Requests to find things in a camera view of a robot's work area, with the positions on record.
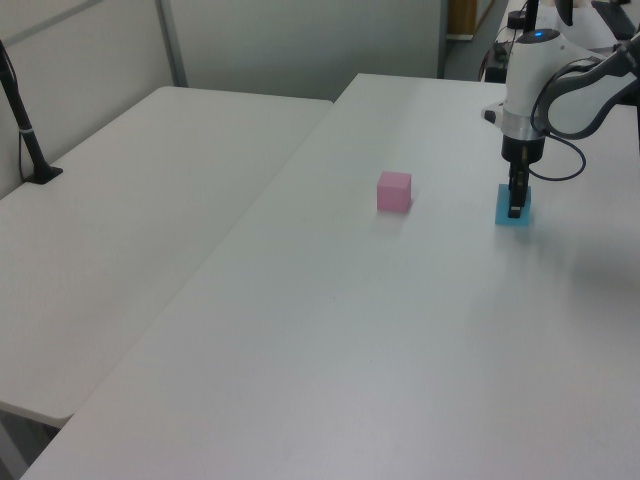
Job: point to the white side table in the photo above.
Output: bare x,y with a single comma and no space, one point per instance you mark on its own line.
125,225

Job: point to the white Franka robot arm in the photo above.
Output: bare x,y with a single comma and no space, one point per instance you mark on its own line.
530,75

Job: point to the pink cube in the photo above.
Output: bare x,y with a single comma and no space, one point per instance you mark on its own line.
394,192

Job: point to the blue cube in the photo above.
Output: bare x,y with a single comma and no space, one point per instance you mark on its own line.
502,212

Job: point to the wooden door panel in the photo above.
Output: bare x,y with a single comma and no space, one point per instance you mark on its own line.
465,17

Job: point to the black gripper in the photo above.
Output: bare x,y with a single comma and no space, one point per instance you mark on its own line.
522,147

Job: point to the black camera pole stand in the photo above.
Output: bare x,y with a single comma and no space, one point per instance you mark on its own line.
22,127

